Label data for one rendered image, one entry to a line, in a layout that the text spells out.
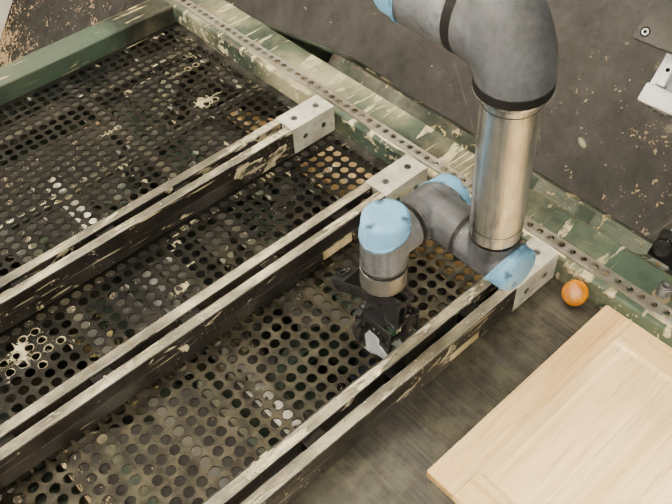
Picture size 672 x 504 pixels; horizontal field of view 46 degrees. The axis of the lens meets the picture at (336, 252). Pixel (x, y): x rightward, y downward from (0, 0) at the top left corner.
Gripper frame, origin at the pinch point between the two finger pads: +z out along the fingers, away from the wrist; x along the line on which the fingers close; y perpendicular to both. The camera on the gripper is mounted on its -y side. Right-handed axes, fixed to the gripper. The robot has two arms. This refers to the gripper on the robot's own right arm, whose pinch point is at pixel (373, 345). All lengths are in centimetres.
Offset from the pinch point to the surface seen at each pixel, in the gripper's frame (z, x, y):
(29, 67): -2, -5, -120
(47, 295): 0, -37, -52
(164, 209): -4, -9, -52
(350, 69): 44, 95, -110
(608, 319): 0.2, 35.4, 25.3
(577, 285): -2.8, 35.4, 17.7
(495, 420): 0.3, 4.4, 24.7
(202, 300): -4.6, -18.0, -26.4
